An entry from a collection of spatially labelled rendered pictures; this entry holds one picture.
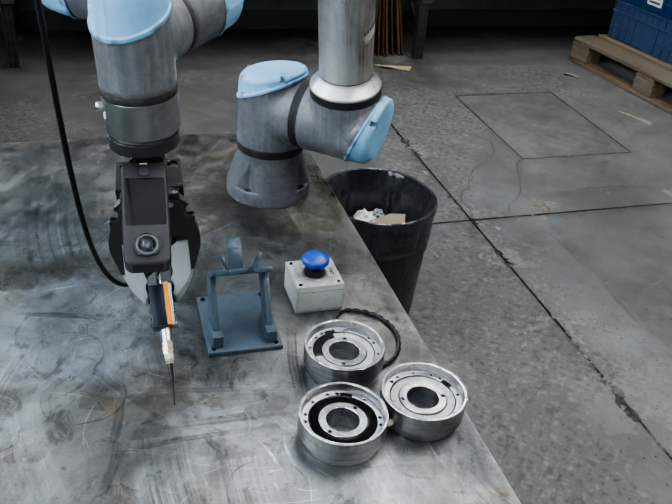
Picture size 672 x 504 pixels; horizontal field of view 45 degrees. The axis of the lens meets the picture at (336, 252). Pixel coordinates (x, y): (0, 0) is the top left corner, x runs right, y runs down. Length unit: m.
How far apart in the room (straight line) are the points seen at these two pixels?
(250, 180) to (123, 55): 0.68
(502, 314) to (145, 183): 1.93
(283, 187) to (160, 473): 0.63
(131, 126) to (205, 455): 0.38
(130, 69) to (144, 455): 0.43
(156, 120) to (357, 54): 0.51
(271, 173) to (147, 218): 0.61
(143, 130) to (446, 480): 0.51
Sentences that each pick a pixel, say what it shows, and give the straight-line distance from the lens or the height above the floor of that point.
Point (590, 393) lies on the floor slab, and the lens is 2.43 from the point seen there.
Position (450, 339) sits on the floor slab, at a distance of 2.48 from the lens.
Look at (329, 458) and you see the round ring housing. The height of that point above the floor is 0.82.
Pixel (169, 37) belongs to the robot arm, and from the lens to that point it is 0.80.
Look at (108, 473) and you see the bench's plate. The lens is 0.95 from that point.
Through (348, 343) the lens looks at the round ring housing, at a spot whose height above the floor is 0.83.
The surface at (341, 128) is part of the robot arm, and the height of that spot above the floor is 0.98.
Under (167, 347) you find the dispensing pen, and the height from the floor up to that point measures 0.91.
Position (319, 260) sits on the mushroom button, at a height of 0.87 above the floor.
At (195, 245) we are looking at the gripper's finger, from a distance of 0.90.
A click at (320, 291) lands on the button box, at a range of 1.15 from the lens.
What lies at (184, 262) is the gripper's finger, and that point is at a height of 1.00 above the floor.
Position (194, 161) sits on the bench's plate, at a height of 0.80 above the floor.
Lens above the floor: 1.50
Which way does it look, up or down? 32 degrees down
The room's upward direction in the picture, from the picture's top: 5 degrees clockwise
